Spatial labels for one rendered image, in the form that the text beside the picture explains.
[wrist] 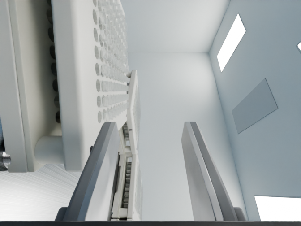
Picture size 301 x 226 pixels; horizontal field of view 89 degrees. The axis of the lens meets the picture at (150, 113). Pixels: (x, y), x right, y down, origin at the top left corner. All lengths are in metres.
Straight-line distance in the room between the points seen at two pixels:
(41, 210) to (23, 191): 0.04
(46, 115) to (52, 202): 0.13
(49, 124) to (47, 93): 0.03
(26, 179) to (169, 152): 3.55
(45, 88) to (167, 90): 4.28
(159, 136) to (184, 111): 0.95
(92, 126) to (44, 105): 0.05
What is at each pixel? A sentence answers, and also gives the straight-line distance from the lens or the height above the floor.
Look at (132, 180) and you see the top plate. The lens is 0.63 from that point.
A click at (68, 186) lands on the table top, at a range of 0.30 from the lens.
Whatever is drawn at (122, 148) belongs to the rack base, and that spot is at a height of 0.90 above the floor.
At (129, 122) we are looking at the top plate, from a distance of 0.49.
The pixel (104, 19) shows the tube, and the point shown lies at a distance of 0.20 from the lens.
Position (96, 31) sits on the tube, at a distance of 0.19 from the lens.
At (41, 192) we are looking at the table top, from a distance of 0.24.
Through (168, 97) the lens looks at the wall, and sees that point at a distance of 4.29.
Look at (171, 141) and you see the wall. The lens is 3.77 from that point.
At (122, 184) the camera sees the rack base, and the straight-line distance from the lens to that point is 0.63.
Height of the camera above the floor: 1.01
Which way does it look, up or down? level
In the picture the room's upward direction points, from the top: 90 degrees clockwise
